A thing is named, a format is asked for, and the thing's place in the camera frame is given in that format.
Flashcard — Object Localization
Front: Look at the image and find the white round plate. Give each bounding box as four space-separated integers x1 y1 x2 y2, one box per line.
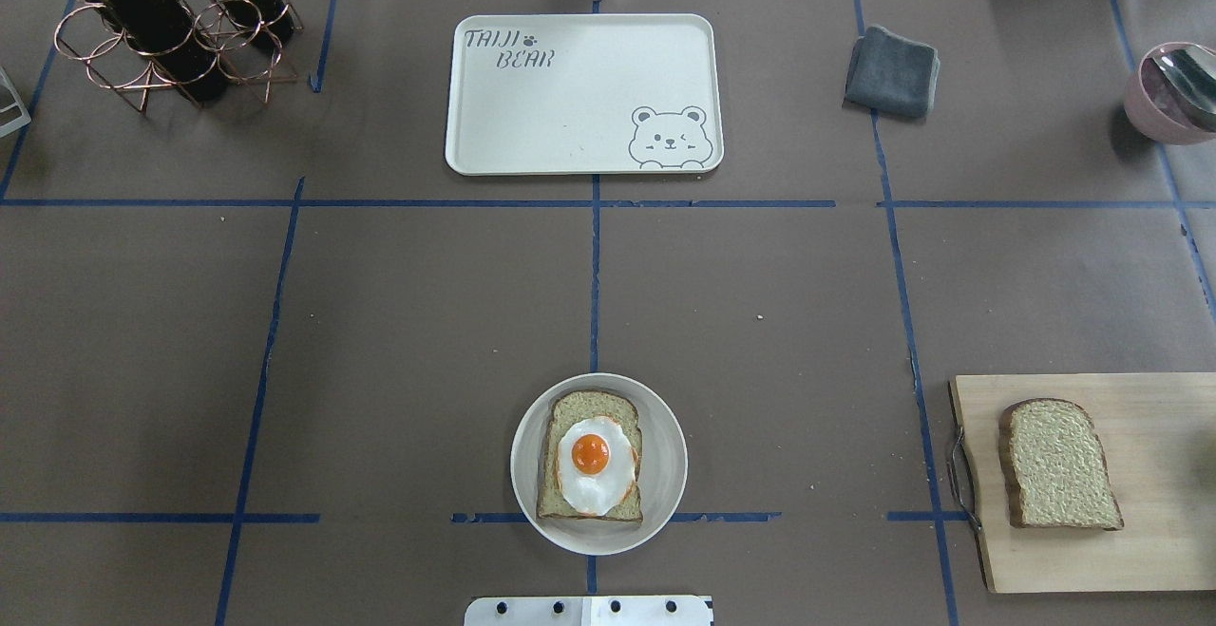
510 373 688 557

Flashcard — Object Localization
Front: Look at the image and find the bread slice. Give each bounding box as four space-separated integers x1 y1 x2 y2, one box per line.
997 397 1125 532
536 389 643 523

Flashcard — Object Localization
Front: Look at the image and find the white bear serving tray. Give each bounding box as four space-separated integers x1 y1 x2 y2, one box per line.
445 15 725 177

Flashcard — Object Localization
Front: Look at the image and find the fried egg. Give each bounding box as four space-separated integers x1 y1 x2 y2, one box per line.
556 414 638 517

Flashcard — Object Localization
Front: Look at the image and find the folded grey cloth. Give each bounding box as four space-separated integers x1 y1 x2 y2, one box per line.
844 24 940 119

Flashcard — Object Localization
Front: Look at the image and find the dark wine bottle left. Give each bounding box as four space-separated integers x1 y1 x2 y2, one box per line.
88 0 229 103

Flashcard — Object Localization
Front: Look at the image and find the wooden cutting board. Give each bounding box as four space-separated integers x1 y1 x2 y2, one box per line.
950 373 1215 593

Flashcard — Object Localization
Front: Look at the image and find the pink bowl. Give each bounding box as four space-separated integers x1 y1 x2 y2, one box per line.
1122 43 1214 145

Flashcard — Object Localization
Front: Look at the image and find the metal scoop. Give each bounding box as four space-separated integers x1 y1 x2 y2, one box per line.
1152 45 1215 132

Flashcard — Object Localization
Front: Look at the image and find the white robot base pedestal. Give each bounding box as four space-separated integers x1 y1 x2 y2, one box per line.
465 594 715 625

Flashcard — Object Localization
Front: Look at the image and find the copper wire bottle rack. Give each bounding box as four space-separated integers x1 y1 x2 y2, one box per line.
55 0 303 112

